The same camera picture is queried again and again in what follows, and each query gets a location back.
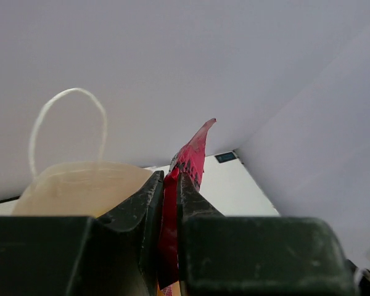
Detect pink snack packet back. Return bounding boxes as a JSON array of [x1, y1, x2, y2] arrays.
[[157, 118, 216, 295]]

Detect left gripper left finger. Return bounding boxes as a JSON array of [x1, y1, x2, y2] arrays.
[[0, 171, 164, 295]]

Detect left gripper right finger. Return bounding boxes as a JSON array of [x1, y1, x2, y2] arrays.
[[176, 172, 357, 296]]

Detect brown paper bag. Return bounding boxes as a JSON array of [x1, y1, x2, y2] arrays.
[[12, 88, 152, 218]]

